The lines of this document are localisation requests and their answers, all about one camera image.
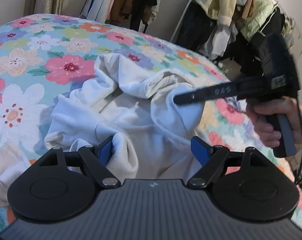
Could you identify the grey hanging garment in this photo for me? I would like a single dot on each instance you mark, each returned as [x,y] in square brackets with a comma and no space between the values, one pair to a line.
[220,38]

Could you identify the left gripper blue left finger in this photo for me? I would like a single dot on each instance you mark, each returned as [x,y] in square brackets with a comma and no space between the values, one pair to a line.
[94,161]

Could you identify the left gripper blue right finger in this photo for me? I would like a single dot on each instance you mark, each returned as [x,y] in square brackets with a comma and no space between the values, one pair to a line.
[212,160]

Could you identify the light green padded jacket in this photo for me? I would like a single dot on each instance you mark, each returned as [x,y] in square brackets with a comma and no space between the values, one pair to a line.
[263,9]

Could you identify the white clothes rack pole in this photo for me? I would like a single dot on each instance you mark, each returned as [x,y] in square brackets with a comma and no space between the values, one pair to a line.
[177,28]

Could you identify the floral quilt bedspread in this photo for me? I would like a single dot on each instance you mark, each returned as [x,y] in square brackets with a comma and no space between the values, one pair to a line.
[59,52]

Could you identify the hanging pale clothes group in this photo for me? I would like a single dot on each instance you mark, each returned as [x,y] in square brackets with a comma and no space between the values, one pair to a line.
[96,10]

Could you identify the brown hanging garment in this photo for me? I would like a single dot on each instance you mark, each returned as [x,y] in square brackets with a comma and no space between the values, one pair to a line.
[118,12]

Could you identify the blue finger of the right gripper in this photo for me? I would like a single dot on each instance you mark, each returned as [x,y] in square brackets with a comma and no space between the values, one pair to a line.
[205,94]

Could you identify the white sweatshirt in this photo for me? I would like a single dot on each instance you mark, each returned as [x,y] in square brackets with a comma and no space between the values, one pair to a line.
[150,133]

